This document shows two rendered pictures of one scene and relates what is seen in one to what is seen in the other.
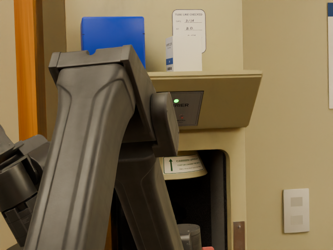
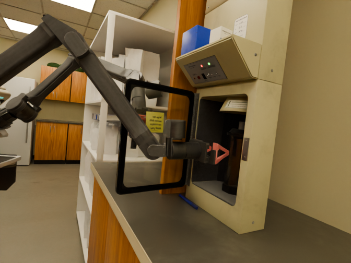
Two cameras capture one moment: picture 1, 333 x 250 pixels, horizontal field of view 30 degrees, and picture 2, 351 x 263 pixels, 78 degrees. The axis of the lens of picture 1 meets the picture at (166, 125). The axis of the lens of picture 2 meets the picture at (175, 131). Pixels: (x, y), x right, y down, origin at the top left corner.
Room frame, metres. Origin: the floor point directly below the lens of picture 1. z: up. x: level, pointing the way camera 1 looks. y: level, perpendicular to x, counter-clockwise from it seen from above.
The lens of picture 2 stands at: (0.72, -0.68, 1.27)
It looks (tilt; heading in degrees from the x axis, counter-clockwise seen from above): 3 degrees down; 71
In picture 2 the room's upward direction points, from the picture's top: 6 degrees clockwise
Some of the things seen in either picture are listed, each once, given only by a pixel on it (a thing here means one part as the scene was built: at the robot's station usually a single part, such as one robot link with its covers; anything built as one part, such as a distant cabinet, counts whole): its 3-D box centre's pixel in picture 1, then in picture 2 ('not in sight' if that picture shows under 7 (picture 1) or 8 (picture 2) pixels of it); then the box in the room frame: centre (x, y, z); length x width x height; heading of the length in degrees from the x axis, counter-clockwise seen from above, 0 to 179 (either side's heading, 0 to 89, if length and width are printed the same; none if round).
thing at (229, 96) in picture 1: (163, 102); (210, 66); (1.06, 0.00, 1.46); 0.32 x 0.12 x 0.10; 99
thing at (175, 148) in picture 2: not in sight; (176, 148); (0.96, -0.02, 1.17); 0.07 x 0.06 x 0.07; 9
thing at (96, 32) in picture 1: (111, 46); (199, 44); (1.05, 0.09, 1.56); 0.10 x 0.10 x 0.09; 9
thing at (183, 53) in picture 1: (183, 54); (220, 39); (1.07, -0.03, 1.54); 0.05 x 0.05 x 0.06; 14
